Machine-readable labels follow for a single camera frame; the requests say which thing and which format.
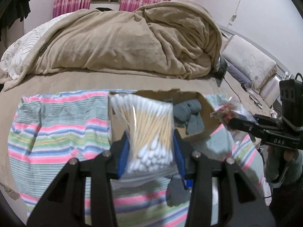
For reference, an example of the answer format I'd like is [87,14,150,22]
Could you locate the small grey cloth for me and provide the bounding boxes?
[167,175,190,207]

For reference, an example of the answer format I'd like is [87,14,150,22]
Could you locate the beige floral pillow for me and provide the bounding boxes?
[223,35,278,91]

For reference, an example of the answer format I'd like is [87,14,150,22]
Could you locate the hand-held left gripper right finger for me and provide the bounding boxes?
[173,130,276,227]

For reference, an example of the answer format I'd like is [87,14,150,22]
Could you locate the person's right hand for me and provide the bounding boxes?
[283,149,300,163]

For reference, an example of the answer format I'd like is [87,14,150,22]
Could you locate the white floral quilt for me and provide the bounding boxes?
[0,13,71,82]

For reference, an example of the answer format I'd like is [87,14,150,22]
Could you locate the black tablet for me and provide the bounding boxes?
[216,57,230,87]

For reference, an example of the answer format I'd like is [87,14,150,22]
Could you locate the cardboard box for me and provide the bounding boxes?
[108,89,222,145]

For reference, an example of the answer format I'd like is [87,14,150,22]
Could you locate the striped towel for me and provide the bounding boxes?
[8,90,266,227]

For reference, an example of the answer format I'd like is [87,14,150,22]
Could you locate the black cable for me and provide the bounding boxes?
[223,77,252,93]

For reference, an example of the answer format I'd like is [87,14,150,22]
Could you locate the dark hanging clothes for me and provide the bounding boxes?
[0,0,33,49]

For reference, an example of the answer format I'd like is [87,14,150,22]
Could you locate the eyeglasses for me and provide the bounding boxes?
[248,94,264,110]

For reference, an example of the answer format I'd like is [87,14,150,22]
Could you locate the clear bag of red snacks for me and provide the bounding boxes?
[210,99,257,145]

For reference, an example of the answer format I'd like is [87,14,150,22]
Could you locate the grey pillow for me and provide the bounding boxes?
[221,56,252,87]

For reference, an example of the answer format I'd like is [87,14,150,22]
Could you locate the beige fleece blanket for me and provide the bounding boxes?
[0,0,223,92]

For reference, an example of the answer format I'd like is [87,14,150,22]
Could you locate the pack of cotton swabs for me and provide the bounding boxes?
[110,94,176,173]

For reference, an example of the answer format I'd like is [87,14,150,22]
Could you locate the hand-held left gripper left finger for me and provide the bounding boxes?
[27,132,130,227]

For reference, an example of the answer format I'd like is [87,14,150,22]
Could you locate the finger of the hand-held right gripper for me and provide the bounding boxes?
[227,116,264,138]
[252,114,284,128]

